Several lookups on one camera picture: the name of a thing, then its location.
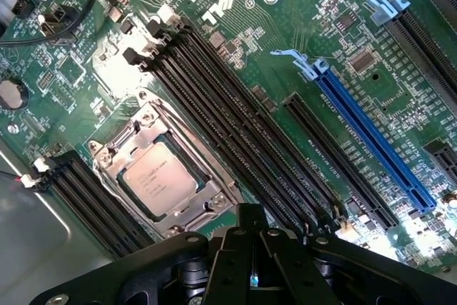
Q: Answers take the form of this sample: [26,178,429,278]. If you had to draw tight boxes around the silver CPU in socket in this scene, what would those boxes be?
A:
[87,99,239,240]

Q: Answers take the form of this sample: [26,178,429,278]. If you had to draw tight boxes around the black RAM slot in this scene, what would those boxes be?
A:
[146,19,335,231]
[156,4,349,224]
[122,47,304,240]
[44,165,135,254]
[66,151,155,244]
[53,158,146,249]
[34,172,124,260]
[141,38,318,236]

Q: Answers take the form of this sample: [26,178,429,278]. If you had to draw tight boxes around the grey metal PC case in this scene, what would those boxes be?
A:
[0,140,121,305]

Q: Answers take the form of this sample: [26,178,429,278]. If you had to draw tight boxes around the short black expansion slot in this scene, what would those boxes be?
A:
[283,91,400,230]

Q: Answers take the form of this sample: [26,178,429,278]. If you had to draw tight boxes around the long blue expansion slot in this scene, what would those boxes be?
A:
[313,57,438,216]

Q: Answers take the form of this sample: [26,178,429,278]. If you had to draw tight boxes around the thin steel locking lever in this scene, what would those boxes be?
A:
[153,99,241,195]

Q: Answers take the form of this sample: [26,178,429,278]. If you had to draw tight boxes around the silver coin cell battery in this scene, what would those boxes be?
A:
[0,78,30,110]

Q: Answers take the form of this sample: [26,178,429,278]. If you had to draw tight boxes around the light blue slot clip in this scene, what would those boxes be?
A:
[270,49,319,83]
[342,0,407,26]

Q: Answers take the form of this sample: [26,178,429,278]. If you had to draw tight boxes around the long black expansion slot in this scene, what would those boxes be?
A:
[384,6,457,87]

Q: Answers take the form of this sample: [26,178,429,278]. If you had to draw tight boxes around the green Dell motherboard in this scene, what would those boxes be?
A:
[0,0,457,279]

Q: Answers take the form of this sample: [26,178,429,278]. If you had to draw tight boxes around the black pin header connector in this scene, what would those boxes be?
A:
[11,0,36,19]

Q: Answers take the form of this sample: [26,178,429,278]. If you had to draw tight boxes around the red and black wire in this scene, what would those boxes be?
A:
[0,170,37,189]

